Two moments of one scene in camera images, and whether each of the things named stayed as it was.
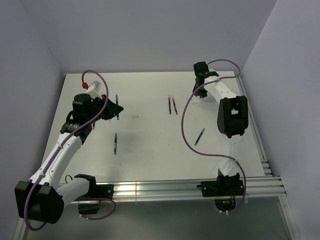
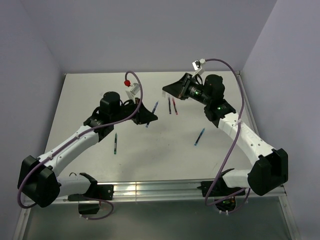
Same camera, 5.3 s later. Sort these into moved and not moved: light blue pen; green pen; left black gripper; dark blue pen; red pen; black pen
Moved: dark blue pen; left black gripper
Not moved: red pen; light blue pen; black pen; green pen
